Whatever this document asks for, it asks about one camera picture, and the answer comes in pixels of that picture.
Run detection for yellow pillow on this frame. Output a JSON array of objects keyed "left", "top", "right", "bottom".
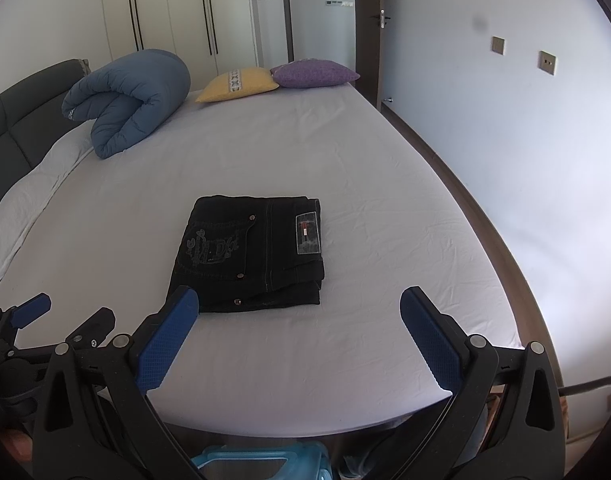
[{"left": 194, "top": 66, "right": 281, "bottom": 105}]

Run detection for purple pillow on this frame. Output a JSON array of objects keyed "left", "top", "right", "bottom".
[{"left": 270, "top": 58, "right": 361, "bottom": 90}]

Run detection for white pillow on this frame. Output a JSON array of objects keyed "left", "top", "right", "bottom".
[
  {"left": 0, "top": 169, "right": 62, "bottom": 294},
  {"left": 33, "top": 119, "right": 97, "bottom": 197}
]

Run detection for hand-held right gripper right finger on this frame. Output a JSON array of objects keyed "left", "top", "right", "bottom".
[{"left": 399, "top": 285, "right": 569, "bottom": 480}]

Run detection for grey padded headboard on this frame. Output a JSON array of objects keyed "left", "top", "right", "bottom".
[{"left": 0, "top": 58, "right": 92, "bottom": 224}]

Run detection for blue rolled duvet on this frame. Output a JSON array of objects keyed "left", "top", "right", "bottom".
[{"left": 61, "top": 48, "right": 193, "bottom": 160}]

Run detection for white wardrobe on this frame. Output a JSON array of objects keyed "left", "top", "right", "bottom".
[{"left": 100, "top": 0, "right": 292, "bottom": 79}]

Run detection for black denim pants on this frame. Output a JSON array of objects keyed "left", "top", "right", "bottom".
[{"left": 166, "top": 195, "right": 327, "bottom": 314}]

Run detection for white bed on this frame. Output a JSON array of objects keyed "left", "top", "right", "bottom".
[{"left": 0, "top": 82, "right": 527, "bottom": 437}]

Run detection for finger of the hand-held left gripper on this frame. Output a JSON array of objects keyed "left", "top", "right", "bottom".
[
  {"left": 60, "top": 307, "right": 117, "bottom": 349},
  {"left": 0, "top": 293, "right": 53, "bottom": 334}
]

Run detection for blue plastic stool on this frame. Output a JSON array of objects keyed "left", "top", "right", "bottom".
[{"left": 190, "top": 441, "right": 334, "bottom": 480}]

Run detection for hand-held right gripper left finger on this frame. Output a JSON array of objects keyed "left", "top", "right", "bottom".
[{"left": 32, "top": 285, "right": 203, "bottom": 480}]

